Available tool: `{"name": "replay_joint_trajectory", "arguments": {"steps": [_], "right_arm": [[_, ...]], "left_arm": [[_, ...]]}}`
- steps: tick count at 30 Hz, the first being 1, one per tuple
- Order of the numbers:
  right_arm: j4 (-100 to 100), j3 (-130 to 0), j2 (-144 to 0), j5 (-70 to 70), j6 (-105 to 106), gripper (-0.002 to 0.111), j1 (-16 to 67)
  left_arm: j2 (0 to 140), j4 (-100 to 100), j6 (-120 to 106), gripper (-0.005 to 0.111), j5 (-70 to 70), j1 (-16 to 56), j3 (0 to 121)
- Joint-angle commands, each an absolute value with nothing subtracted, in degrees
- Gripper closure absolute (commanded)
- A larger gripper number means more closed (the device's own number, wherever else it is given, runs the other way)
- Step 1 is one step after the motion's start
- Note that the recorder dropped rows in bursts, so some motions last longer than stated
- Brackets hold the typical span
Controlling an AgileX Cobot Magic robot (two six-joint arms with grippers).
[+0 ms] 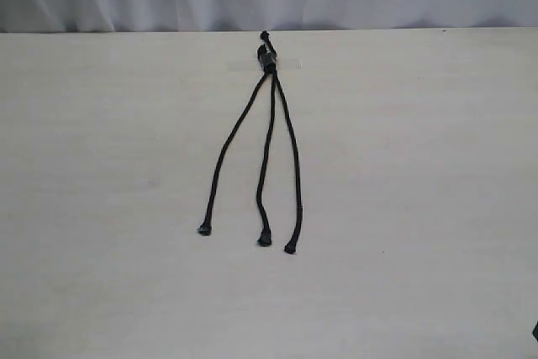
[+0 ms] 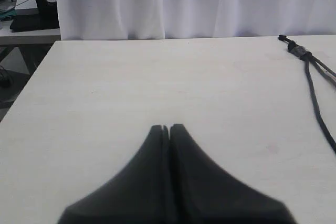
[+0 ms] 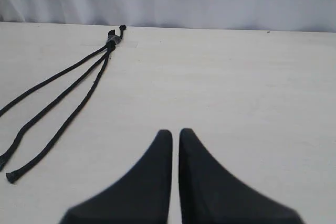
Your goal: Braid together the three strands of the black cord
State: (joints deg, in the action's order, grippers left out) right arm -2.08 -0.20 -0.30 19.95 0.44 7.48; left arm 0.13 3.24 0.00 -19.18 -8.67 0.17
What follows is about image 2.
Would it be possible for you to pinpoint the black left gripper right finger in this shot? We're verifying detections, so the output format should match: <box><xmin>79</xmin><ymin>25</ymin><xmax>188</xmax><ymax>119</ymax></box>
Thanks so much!
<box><xmin>170</xmin><ymin>124</ymin><xmax>296</xmax><ymax>223</ymax></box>

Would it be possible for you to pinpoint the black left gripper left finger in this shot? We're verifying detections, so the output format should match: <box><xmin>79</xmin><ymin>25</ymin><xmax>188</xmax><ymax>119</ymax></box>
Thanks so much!
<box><xmin>59</xmin><ymin>125</ymin><xmax>171</xmax><ymax>223</ymax></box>

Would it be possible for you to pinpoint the grey side table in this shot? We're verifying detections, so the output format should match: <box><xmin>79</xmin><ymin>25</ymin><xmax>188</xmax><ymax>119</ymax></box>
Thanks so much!
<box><xmin>1</xmin><ymin>22</ymin><xmax>61</xmax><ymax>75</ymax></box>

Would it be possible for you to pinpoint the white curtain backdrop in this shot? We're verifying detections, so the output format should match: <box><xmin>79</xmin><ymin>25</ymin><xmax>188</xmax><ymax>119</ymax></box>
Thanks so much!
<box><xmin>56</xmin><ymin>0</ymin><xmax>335</xmax><ymax>40</ymax></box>

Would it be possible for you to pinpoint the black monitor stand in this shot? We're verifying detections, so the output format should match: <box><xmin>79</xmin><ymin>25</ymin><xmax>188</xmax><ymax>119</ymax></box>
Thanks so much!
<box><xmin>10</xmin><ymin>0</ymin><xmax>59</xmax><ymax>32</ymax></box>

